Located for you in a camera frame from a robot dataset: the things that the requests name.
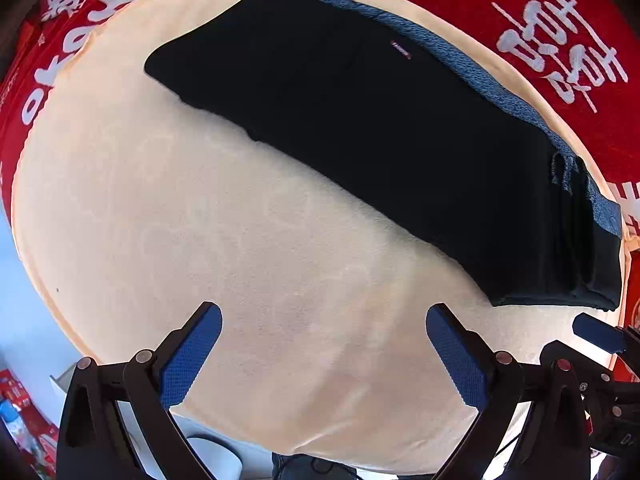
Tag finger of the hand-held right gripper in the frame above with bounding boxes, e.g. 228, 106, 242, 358
577, 370, 640, 411
572, 312, 640, 361

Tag red printed blanket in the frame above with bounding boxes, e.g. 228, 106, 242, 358
0, 0, 640, 386

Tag black pants with blue stripes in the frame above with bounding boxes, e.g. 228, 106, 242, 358
144, 0, 626, 313

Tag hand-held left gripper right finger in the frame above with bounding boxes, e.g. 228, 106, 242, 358
426, 303, 593, 480

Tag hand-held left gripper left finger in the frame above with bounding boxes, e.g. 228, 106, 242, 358
56, 301, 223, 480

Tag red printed carton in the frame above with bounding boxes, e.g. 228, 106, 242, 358
0, 367, 61, 480

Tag clear plastic bottle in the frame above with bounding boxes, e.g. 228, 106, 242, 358
0, 400, 32, 457

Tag cream blanket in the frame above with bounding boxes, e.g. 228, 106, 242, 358
10, 0, 640, 476

